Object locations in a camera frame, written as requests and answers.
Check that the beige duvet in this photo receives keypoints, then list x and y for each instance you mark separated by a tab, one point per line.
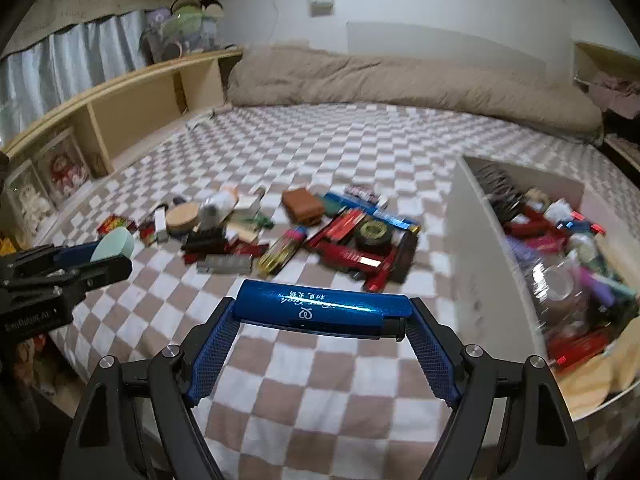
400	85

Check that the green round jar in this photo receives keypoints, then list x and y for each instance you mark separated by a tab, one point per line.
182	25

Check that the wooden bedside shelf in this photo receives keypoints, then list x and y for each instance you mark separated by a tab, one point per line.
140	105

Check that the black coil spring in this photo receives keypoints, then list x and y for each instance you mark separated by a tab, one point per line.
492	185

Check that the black gold round tin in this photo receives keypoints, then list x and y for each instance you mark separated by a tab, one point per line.
372	235

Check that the red flat box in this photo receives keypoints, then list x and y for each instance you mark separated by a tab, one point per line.
342	227

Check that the white headboard panel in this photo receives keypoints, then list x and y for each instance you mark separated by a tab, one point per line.
450	45

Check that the purple printed box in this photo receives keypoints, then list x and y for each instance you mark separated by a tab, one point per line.
155	22

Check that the white rectangular box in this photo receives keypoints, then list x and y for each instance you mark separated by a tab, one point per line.
160	222

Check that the red printed carton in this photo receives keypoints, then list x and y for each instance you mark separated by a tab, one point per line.
115	223

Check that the clear plastic bag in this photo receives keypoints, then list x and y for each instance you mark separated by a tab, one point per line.
557	285

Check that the blue long box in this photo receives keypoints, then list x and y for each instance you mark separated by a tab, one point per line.
350	205

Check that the white green carton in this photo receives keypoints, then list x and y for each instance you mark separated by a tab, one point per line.
247	204

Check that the small printed packet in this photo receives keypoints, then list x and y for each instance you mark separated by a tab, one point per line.
362	192

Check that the white plush toy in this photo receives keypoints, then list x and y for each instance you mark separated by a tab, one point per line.
32	205

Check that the purple lighter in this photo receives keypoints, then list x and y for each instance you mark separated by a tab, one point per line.
520	255

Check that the red doll figure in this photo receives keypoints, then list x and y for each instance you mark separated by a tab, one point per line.
62	165

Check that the red metallic tube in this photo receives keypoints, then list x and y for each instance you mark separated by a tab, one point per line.
532	225

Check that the dark red long box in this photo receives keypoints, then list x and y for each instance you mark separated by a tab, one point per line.
400	260

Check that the green lighter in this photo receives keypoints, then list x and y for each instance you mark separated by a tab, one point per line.
262	220

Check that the blue metallic lighter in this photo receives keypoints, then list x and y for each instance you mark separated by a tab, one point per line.
320	305

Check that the pink clothes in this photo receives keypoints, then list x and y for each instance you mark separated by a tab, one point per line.
617	92

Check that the open wooden closet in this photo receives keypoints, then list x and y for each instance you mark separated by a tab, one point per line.
587	57

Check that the wooden disc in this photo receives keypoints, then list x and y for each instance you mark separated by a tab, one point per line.
182	219
585	385

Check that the white container box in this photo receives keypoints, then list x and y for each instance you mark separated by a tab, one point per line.
470	260

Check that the long red metallic lighter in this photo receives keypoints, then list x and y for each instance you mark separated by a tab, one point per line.
580	347

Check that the brown leather pouch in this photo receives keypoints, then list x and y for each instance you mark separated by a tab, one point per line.
302	205

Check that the long black printed box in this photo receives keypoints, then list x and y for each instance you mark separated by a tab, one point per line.
205	240

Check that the grey curtain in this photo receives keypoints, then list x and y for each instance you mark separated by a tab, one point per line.
75	60

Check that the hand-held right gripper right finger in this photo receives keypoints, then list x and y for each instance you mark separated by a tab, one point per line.
432	355

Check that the round dark-rimmed mirror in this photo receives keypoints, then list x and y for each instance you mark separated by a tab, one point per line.
214	7

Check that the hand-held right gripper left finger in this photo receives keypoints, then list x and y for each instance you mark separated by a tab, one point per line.
215	355

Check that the mint green round tin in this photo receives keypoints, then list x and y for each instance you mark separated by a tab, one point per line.
117	245

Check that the flat wooden piece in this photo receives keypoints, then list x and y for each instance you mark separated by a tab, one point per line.
627	370

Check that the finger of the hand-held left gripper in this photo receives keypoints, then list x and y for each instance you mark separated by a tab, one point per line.
100	270
70	255

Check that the dark clothes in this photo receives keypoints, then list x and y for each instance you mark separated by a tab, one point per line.
625	127

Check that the white bottle orange cap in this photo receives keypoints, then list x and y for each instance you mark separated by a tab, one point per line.
217	207

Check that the checkered bed sheet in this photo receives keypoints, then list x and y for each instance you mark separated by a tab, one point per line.
300	135

